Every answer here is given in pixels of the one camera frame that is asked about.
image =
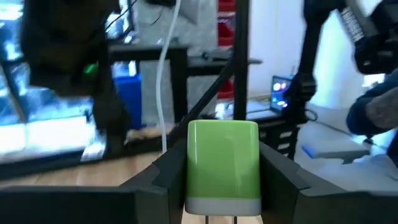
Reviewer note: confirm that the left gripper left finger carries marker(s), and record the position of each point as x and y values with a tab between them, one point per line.
93	205

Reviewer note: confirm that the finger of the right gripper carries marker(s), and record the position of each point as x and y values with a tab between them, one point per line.
112	115

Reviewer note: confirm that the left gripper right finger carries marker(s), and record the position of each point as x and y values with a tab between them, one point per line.
326	207

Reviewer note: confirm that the green USB wall charger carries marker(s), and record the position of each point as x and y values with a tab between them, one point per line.
222	161

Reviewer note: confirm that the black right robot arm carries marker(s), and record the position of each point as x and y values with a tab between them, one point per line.
311	31

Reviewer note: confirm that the blue bin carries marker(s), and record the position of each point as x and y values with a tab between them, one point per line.
129	99

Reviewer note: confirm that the black desk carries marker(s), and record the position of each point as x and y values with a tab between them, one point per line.
178	81

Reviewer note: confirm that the person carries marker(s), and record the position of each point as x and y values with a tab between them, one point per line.
357	115

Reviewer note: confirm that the laptop with lit screen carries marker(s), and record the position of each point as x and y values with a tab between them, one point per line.
280	93

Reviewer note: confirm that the black aluminium table frame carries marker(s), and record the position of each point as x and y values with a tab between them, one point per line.
242	62

